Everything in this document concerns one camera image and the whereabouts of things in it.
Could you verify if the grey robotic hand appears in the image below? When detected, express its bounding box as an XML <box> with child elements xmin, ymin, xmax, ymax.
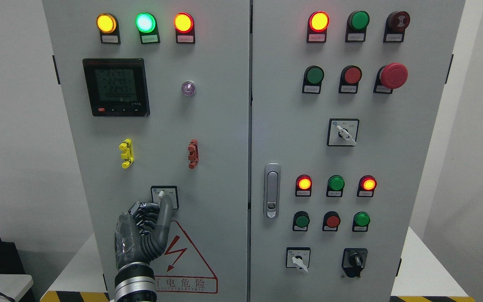
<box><xmin>114</xmin><ymin>195</ymin><xmax>173</xmax><ymax>270</ymax></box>

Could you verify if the white rotary switch door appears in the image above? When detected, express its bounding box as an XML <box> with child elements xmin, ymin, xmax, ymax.
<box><xmin>150</xmin><ymin>185</ymin><xmax>179</xmax><ymax>210</ymax></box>

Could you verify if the green lit indicator light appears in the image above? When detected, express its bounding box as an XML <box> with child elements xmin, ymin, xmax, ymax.
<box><xmin>135</xmin><ymin>12</ymin><xmax>161</xmax><ymax>44</ymax></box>

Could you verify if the yellow indicator light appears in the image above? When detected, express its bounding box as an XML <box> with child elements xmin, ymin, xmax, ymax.
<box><xmin>96</xmin><ymin>13</ymin><xmax>121</xmax><ymax>44</ymax></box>

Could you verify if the red electric hazard warning sticker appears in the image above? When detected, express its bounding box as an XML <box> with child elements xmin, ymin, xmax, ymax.
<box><xmin>151</xmin><ymin>220</ymin><xmax>218</xmax><ymax>294</ymax></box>

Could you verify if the white platform with hazard stripes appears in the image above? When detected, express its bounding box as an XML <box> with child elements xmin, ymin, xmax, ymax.
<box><xmin>41</xmin><ymin>229</ymin><xmax>473</xmax><ymax>302</ymax></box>

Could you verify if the yellow terminal connector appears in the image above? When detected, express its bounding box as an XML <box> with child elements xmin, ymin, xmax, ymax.
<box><xmin>119</xmin><ymin>139</ymin><xmax>134</xmax><ymax>169</ymax></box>

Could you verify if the red terminal connector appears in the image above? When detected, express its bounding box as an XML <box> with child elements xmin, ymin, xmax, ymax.
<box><xmin>187</xmin><ymin>139</ymin><xmax>199</xmax><ymax>169</ymax></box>

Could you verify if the white side table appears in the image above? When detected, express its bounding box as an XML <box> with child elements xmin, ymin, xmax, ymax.
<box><xmin>0</xmin><ymin>274</ymin><xmax>34</xmax><ymax>302</ymax></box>

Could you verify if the black digital power meter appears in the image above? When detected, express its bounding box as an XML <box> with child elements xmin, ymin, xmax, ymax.
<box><xmin>83</xmin><ymin>58</ymin><xmax>150</xmax><ymax>117</ymax></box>

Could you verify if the clear small light bulb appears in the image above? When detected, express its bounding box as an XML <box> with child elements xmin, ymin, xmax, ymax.
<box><xmin>181</xmin><ymin>81</ymin><xmax>196</xmax><ymax>97</ymax></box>

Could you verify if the green push button lower left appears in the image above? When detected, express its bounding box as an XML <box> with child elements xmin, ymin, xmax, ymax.
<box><xmin>292</xmin><ymin>211</ymin><xmax>310</xmax><ymax>232</ymax></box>

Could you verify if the green push button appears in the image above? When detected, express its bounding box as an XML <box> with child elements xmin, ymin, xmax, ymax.
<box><xmin>292</xmin><ymin>211</ymin><xmax>310</xmax><ymax>232</ymax></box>
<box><xmin>351</xmin><ymin>211</ymin><xmax>371</xmax><ymax>232</ymax></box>
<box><xmin>302</xmin><ymin>65</ymin><xmax>325</xmax><ymax>94</ymax></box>

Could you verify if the red lit indicator lower left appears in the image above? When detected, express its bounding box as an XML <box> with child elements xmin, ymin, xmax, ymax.
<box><xmin>295</xmin><ymin>174</ymin><xmax>312</xmax><ymax>197</ymax></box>

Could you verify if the grey electrical cabinet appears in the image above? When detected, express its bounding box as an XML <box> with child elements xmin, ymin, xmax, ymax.
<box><xmin>43</xmin><ymin>0</ymin><xmax>465</xmax><ymax>302</ymax></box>

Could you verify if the red push button lower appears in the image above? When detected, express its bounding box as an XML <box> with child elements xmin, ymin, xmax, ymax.
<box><xmin>322</xmin><ymin>211</ymin><xmax>341</xmax><ymax>232</ymax></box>

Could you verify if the red push button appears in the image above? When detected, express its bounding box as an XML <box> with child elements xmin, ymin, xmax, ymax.
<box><xmin>322</xmin><ymin>211</ymin><xmax>341</xmax><ymax>232</ymax></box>
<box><xmin>338</xmin><ymin>65</ymin><xmax>362</xmax><ymax>94</ymax></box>

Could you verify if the green indicator lower middle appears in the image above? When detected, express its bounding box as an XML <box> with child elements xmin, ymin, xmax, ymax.
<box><xmin>326</xmin><ymin>174</ymin><xmax>345</xmax><ymax>197</ymax></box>

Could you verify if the red lit indicator light left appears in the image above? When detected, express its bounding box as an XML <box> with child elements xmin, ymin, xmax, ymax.
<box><xmin>173</xmin><ymin>12</ymin><xmax>195</xmax><ymax>44</ymax></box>

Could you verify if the green push button lower right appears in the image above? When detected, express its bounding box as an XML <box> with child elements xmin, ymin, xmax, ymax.
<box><xmin>351</xmin><ymin>211</ymin><xmax>371</xmax><ymax>232</ymax></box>

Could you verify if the red lit indicator lower right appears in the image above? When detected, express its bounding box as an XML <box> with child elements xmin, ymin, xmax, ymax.
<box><xmin>357</xmin><ymin>174</ymin><xmax>377</xmax><ymax>198</ymax></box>

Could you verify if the green push button upper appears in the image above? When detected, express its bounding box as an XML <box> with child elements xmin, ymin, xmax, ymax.
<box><xmin>302</xmin><ymin>65</ymin><xmax>325</xmax><ymax>94</ymax></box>

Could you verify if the red push button upper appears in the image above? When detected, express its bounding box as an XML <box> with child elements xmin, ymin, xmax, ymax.
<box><xmin>338</xmin><ymin>65</ymin><xmax>362</xmax><ymax>94</ymax></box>

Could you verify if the red lit indicator top right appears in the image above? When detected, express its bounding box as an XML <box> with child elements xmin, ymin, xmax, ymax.
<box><xmin>306</xmin><ymin>11</ymin><xmax>330</xmax><ymax>43</ymax></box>

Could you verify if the red emergency stop button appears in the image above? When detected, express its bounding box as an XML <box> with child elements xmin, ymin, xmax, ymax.
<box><xmin>373</xmin><ymin>62</ymin><xmax>408</xmax><ymax>94</ymax></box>

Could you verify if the green indicator top right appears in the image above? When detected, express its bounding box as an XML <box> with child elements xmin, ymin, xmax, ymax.
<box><xmin>345</xmin><ymin>11</ymin><xmax>370</xmax><ymax>42</ymax></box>

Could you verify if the dark red buzzer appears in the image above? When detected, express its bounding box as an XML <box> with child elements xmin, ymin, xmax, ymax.
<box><xmin>383</xmin><ymin>11</ymin><xmax>410</xmax><ymax>43</ymax></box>

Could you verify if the silver door handle lock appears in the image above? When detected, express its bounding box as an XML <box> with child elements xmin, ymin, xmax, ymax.
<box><xmin>263</xmin><ymin>163</ymin><xmax>280</xmax><ymax>219</ymax></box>

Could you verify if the white rotary switch lower right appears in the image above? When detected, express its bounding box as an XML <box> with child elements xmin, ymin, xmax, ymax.
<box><xmin>286</xmin><ymin>247</ymin><xmax>311</xmax><ymax>274</ymax></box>

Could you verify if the white rotary switch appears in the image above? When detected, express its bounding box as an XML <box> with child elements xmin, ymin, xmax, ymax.
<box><xmin>327</xmin><ymin>118</ymin><xmax>360</xmax><ymax>146</ymax></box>
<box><xmin>286</xmin><ymin>247</ymin><xmax>311</xmax><ymax>274</ymax></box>

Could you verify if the black rotary selector switch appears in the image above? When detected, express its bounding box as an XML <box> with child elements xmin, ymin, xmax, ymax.
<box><xmin>341</xmin><ymin>248</ymin><xmax>368</xmax><ymax>279</ymax></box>

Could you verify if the white rotary switch upper right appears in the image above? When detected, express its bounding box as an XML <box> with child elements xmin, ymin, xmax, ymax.
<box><xmin>327</xmin><ymin>118</ymin><xmax>360</xmax><ymax>146</ymax></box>

